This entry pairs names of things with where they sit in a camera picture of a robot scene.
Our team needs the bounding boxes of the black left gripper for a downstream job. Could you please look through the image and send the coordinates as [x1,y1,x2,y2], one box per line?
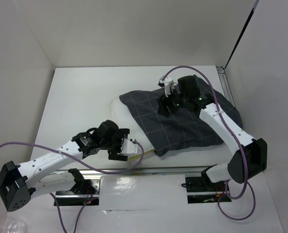
[101,128,129,160]

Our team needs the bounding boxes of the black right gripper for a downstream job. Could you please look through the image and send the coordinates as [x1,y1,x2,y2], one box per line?
[157,84,188,118]

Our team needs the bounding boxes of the dark grey checked pillowcase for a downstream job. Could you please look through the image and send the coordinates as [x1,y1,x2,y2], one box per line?
[119,74,243,158]

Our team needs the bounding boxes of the white pillow with yellow edge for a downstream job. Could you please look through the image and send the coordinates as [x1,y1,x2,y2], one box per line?
[110,97,155,159]

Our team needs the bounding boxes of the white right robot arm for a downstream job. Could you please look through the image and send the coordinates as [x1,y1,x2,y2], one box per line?
[158,75,268,190]

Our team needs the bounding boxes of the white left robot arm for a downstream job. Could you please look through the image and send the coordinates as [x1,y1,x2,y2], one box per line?
[0,120,138,212]

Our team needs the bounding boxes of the clear plastic object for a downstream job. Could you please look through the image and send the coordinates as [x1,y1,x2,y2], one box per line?
[0,217,27,233]

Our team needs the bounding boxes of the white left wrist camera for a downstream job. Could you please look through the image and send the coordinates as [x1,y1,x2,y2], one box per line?
[121,138,138,155]

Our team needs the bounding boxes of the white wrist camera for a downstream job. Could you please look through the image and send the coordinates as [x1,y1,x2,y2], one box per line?
[158,76,175,97]
[121,138,138,155]

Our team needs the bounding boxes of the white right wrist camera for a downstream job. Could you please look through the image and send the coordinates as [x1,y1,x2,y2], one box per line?
[158,76,175,97]

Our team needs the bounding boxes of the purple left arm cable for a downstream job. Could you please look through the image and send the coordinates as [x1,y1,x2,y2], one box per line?
[0,138,145,233]

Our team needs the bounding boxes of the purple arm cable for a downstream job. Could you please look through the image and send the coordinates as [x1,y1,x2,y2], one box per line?
[0,138,145,233]
[159,65,256,221]

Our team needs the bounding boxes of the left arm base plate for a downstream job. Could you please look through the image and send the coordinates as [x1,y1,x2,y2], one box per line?
[55,176,101,206]

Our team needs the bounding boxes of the aluminium right side rail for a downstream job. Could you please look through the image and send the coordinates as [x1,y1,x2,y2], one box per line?
[216,66,256,170]

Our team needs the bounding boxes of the aluminium rail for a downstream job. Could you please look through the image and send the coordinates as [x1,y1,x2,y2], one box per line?
[50,166,208,176]
[216,66,256,170]

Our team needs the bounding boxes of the aluminium front rail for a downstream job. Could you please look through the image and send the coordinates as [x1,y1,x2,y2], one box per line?
[50,166,208,176]

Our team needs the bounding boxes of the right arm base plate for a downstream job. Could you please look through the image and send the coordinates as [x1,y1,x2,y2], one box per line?
[181,177,231,204]

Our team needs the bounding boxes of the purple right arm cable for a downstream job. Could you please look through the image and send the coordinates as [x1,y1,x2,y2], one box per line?
[159,65,256,221]

